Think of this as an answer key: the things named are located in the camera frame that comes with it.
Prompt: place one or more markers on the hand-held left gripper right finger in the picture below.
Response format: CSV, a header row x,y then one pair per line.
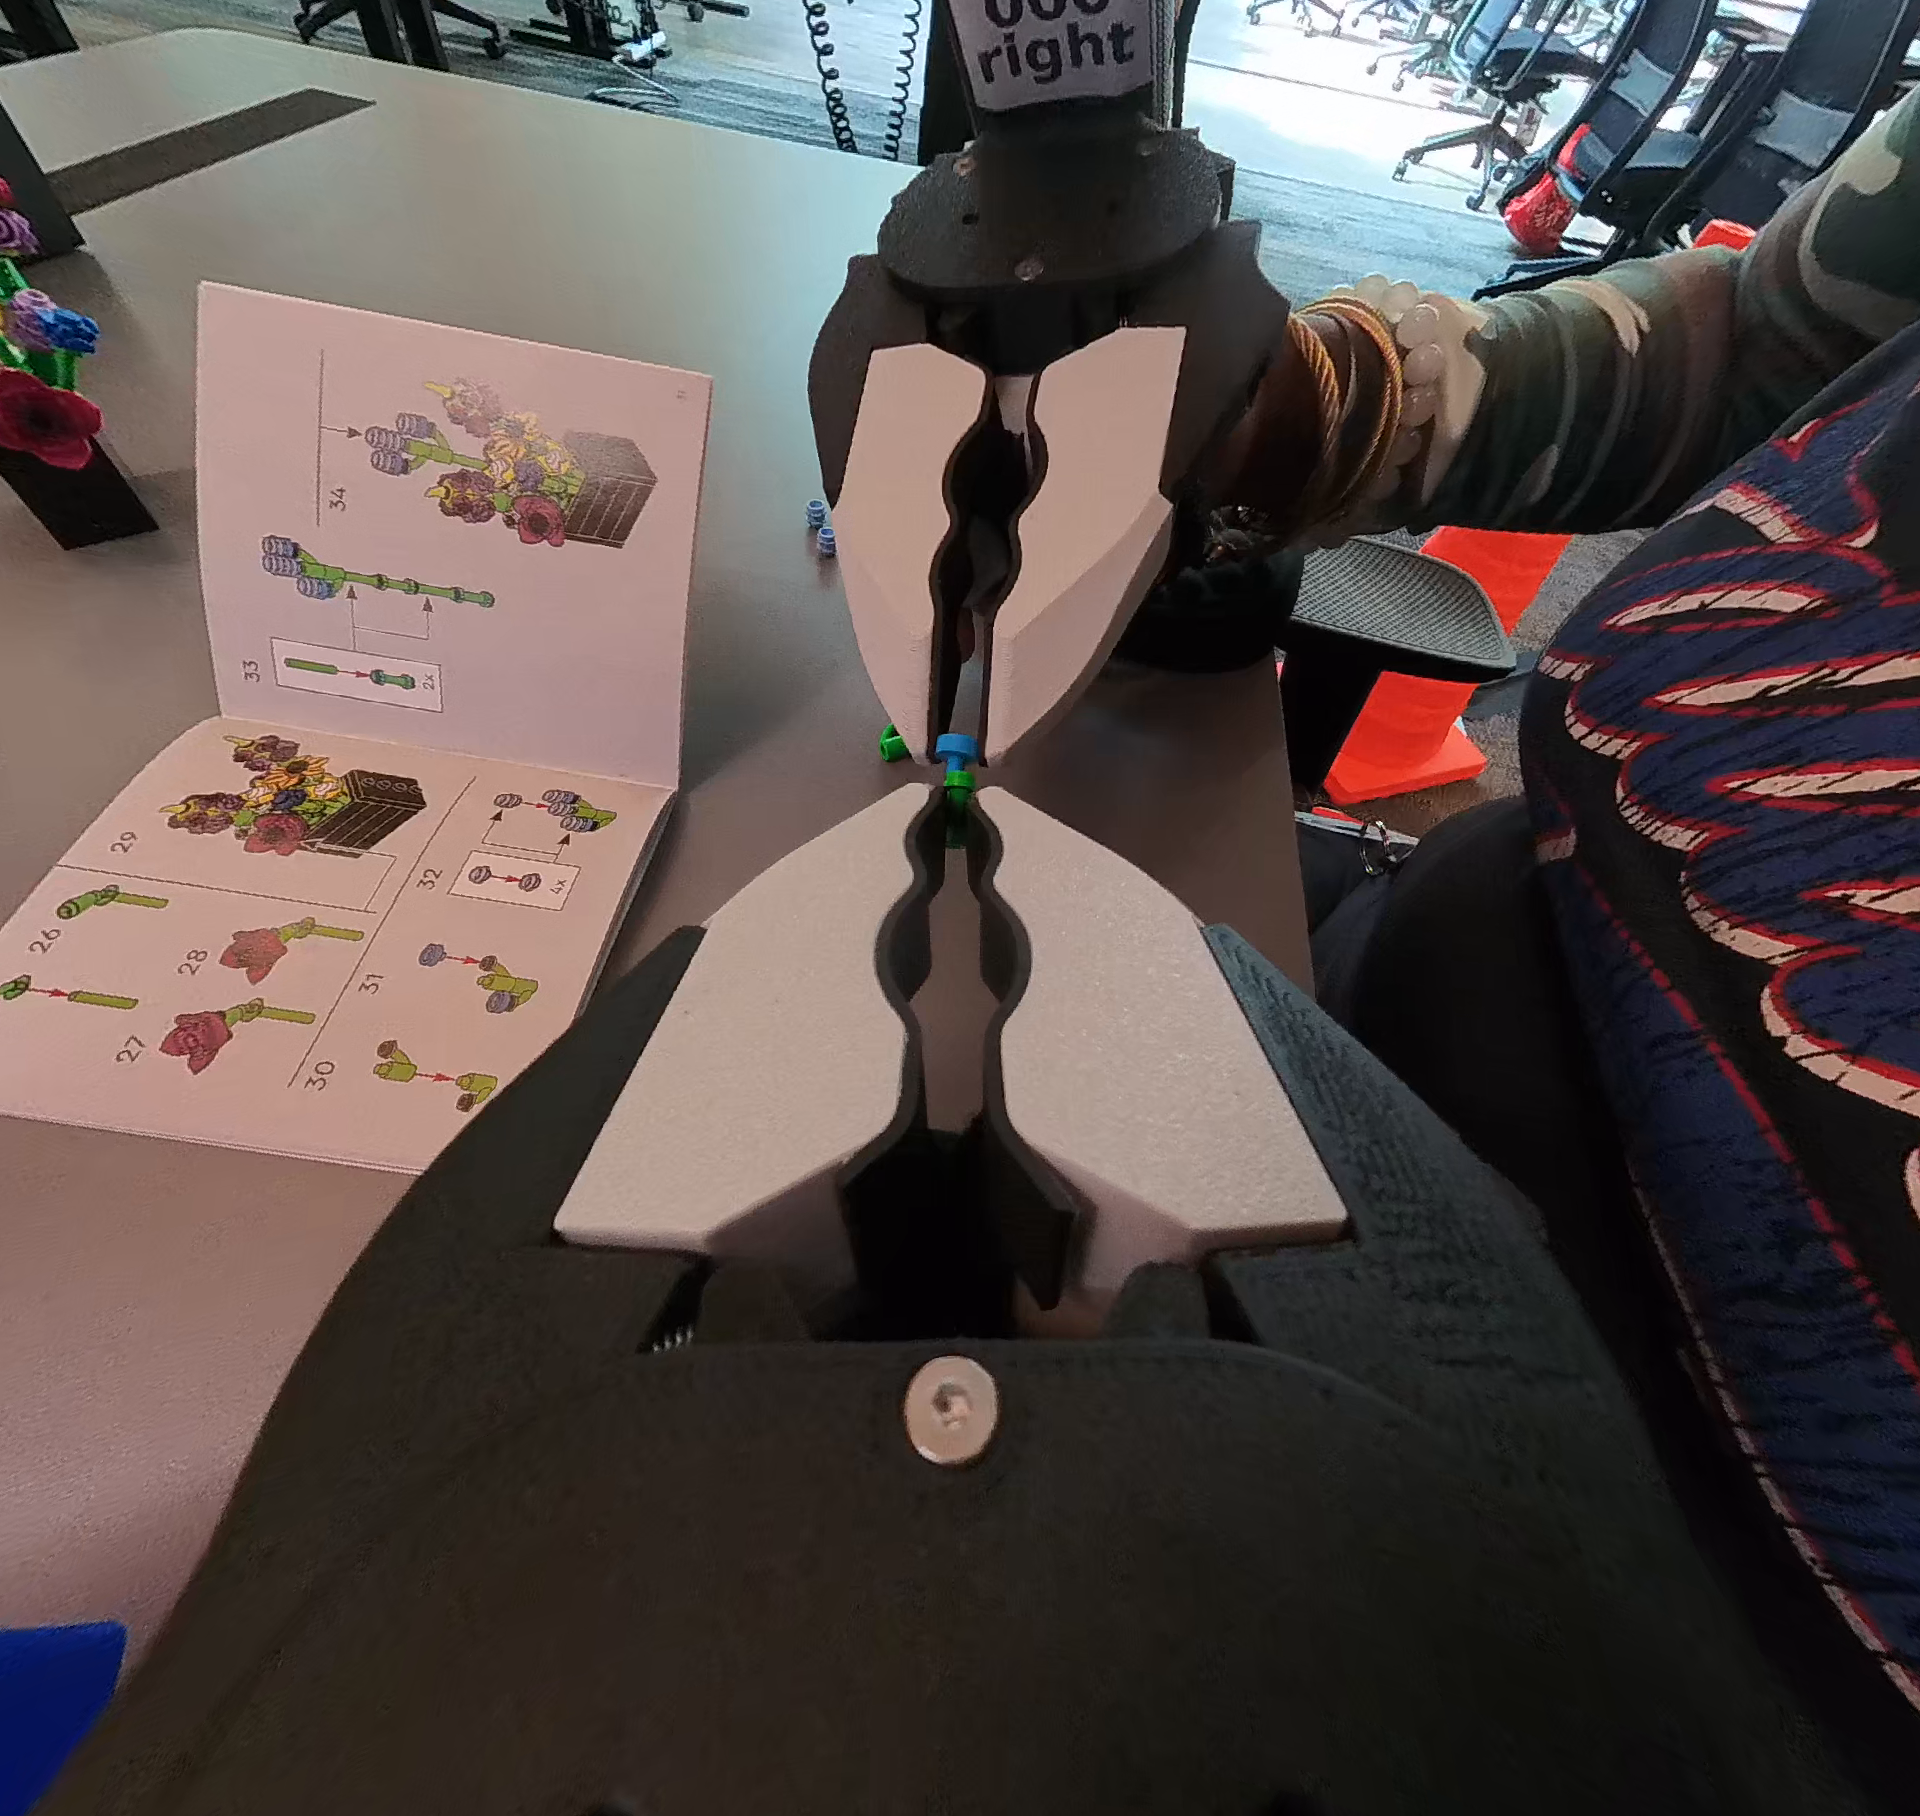
x,y
1171,1066

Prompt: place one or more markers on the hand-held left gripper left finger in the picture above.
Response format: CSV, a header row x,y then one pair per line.
x,y
750,1083

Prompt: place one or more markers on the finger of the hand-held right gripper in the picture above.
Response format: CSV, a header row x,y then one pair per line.
x,y
894,527
1097,497

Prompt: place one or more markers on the tiny pale blue lego stud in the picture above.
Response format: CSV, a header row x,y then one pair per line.
x,y
954,752
817,521

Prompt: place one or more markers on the green lego leaf piece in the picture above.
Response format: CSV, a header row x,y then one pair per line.
x,y
892,746

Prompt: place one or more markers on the short green lego stalk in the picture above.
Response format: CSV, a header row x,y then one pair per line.
x,y
954,801

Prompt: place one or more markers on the lego flower bouquet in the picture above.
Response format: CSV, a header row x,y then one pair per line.
x,y
55,392

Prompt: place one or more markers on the magenta lego flower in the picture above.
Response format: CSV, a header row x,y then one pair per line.
x,y
42,416

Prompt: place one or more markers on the large blue plastic bin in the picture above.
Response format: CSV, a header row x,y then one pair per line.
x,y
47,1712

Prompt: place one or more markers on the person's right forearm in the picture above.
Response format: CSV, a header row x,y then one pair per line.
x,y
1650,346

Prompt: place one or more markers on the lego instruction booklet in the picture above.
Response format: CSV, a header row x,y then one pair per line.
x,y
451,587

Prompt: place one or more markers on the person's right hand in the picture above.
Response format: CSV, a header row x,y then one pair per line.
x,y
1266,430

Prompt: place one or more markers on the black rounded pad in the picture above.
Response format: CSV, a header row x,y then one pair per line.
x,y
1397,617

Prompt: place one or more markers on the red floor object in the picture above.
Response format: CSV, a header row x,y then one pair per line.
x,y
1540,208

